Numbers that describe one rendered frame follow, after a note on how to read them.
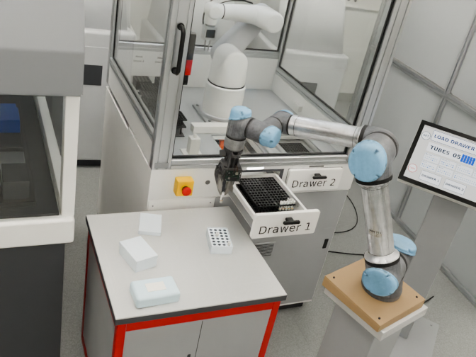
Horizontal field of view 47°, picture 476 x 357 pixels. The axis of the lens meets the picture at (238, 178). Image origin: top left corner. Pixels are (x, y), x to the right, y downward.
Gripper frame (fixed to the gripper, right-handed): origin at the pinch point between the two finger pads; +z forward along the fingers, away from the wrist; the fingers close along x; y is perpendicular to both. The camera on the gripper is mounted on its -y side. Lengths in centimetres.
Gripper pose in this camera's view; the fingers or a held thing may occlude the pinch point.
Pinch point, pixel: (222, 190)
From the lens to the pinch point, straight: 210.5
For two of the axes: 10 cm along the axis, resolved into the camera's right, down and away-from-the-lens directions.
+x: 9.6, 0.6, 2.7
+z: -1.9, 8.6, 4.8
